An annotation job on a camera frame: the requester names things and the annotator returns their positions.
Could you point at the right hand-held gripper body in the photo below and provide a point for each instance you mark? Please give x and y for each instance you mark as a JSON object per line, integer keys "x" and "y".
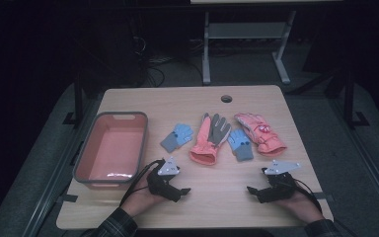
{"x": 281, "y": 187}

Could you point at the person's left hand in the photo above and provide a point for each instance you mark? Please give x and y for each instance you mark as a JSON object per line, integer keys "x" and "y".
{"x": 141, "y": 200}

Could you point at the pink basket with grey rim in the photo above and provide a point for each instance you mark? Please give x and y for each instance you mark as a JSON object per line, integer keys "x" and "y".
{"x": 112, "y": 151}

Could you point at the pink glove with red print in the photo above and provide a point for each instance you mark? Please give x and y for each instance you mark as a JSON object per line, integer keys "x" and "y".
{"x": 260, "y": 135}

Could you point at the person's right hand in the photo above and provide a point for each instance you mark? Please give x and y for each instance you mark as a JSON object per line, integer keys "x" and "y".
{"x": 301, "y": 205}

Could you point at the small blue knit glove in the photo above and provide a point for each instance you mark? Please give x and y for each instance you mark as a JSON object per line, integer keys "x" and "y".
{"x": 241, "y": 144}
{"x": 177, "y": 136}

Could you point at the black tape strip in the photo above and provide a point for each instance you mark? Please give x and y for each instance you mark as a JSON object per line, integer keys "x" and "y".
{"x": 325, "y": 196}
{"x": 67, "y": 198}

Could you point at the black stand post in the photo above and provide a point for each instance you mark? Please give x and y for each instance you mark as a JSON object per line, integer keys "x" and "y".
{"x": 78, "y": 98}
{"x": 349, "y": 98}

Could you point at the grey metal stand frame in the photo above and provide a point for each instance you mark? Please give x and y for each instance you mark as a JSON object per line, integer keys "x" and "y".
{"x": 243, "y": 30}

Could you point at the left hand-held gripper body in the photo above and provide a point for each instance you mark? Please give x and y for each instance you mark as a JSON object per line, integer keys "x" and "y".
{"x": 168, "y": 168}

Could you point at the pink glove with grey palm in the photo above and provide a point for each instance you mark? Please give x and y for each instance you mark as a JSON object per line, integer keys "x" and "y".
{"x": 210, "y": 138}

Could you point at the metal frame rail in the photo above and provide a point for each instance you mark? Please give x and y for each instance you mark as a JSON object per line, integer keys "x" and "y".
{"x": 365, "y": 168}
{"x": 51, "y": 184}

